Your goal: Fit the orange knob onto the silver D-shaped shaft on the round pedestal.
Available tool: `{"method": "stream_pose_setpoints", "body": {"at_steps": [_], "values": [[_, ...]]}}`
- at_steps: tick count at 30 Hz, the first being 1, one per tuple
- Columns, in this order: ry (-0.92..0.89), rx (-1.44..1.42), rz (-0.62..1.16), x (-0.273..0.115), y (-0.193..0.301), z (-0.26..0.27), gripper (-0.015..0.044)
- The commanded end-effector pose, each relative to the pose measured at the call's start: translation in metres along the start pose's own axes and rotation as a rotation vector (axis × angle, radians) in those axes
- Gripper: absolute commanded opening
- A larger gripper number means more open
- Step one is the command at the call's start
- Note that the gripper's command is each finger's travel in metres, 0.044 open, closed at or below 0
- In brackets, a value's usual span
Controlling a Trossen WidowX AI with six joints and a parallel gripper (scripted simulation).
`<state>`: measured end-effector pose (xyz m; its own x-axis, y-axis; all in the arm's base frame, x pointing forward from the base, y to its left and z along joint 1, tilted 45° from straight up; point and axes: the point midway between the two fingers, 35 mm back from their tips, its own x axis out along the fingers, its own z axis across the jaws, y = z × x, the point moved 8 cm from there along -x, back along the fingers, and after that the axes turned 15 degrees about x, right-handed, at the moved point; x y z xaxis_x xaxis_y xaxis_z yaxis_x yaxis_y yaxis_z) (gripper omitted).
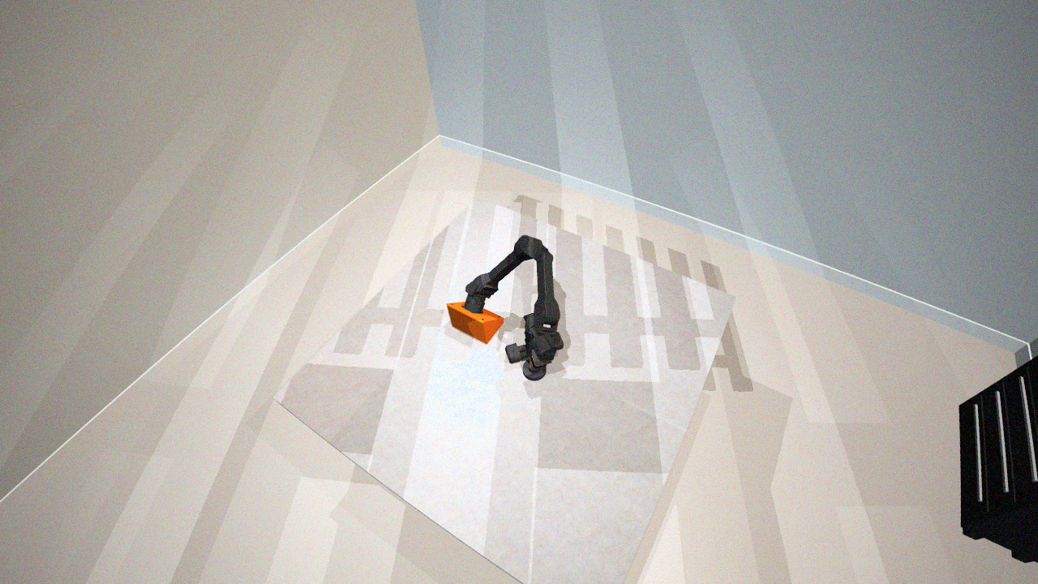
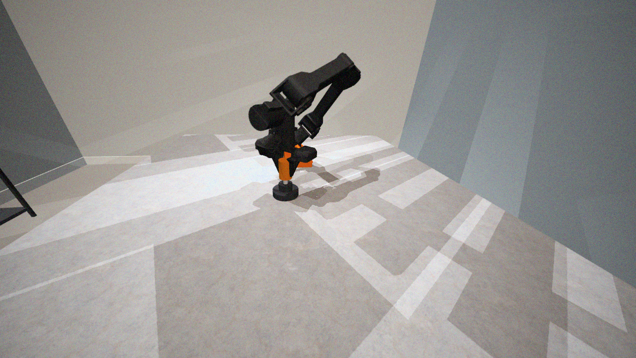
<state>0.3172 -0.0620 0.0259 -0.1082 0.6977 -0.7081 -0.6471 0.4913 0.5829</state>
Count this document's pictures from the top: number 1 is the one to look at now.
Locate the dark grey round pedestal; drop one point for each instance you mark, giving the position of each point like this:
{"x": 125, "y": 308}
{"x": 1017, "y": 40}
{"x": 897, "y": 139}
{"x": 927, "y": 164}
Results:
{"x": 532, "y": 373}

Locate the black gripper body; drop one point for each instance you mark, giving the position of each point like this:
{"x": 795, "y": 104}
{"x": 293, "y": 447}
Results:
{"x": 515, "y": 355}

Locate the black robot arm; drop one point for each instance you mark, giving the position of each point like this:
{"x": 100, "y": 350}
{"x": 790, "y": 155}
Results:
{"x": 546, "y": 309}

